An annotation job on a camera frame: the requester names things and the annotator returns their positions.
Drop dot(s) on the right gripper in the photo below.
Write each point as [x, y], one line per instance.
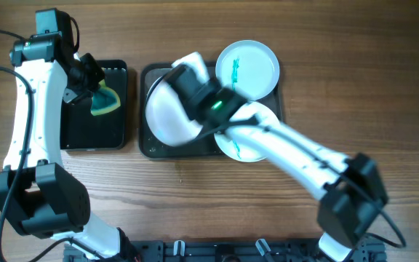
[219, 92]

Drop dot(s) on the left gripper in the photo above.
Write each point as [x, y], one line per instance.
[95, 76]

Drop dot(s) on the blue and yellow sponge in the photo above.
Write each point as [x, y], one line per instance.
[104, 100]

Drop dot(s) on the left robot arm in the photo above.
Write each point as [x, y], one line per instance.
[38, 196]

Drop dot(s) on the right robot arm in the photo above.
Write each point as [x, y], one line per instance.
[349, 190]

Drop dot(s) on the dark grey serving tray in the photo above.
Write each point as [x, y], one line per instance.
[152, 148]

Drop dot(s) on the black water tray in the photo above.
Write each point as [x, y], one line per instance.
[81, 131]

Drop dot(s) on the light blue plate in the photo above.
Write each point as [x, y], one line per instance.
[248, 67]

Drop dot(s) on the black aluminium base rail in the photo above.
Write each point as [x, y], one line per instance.
[370, 250]

